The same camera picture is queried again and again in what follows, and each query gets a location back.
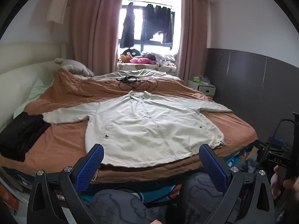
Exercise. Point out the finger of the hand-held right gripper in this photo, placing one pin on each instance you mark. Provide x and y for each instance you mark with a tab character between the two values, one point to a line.
262	150

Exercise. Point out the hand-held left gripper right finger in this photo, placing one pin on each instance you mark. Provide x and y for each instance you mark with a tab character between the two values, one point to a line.
212	168

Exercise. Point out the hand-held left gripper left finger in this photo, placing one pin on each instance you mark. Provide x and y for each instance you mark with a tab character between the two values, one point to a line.
91	165

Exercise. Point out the beige zip jacket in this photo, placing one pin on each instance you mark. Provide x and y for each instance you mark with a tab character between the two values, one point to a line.
149	126

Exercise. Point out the black folded clothes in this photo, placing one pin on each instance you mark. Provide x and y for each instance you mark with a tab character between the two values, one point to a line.
21	135

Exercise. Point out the dark hanging clothes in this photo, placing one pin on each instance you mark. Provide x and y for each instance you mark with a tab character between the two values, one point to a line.
161	21

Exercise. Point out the person's right hand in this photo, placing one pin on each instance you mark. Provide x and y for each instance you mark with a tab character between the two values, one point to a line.
276	182

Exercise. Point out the blue printed bed sheet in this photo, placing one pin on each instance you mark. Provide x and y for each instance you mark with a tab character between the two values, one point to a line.
236	159

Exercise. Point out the orange blanket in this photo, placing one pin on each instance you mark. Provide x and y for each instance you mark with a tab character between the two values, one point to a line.
70	144

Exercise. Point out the person's right leg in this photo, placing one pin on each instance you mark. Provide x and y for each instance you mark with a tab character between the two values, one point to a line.
198	196

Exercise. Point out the person's leg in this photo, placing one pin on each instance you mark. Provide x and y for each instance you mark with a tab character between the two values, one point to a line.
198	196
112	205

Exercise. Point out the person's left leg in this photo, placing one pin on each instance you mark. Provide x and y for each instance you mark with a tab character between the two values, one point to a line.
112	205

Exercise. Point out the white nightstand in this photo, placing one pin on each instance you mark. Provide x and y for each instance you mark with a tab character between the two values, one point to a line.
206	89

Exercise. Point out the small green item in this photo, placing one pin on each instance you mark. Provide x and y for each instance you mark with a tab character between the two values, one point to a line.
195	79

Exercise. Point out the light green sheet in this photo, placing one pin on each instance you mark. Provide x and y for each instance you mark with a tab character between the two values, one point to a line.
35	91

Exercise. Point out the grey plush toy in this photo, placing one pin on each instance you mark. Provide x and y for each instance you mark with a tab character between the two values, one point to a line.
74	66

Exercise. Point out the patterned window seat cushion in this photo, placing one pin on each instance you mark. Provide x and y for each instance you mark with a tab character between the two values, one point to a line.
130	67

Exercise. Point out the white headboard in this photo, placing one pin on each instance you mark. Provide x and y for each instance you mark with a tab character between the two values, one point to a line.
18	86

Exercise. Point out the orange plush toy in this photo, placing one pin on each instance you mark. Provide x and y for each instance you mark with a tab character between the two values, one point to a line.
126	58

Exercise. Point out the pink plush cushion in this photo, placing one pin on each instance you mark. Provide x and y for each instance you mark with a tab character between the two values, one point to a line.
142	61

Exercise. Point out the black round plush toy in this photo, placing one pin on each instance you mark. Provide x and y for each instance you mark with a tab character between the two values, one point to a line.
130	51

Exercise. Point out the pink curtain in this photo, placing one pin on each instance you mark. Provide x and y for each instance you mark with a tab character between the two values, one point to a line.
191	39
98	28

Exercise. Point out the dark hanging coat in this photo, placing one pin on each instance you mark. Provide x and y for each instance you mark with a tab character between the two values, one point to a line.
128	28

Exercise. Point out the cream hanging cloth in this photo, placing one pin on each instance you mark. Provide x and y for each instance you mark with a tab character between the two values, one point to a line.
57	7

